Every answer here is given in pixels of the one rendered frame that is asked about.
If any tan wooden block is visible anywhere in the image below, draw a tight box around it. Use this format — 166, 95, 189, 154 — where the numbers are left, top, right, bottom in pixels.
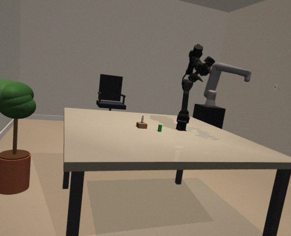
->
136, 122, 147, 129

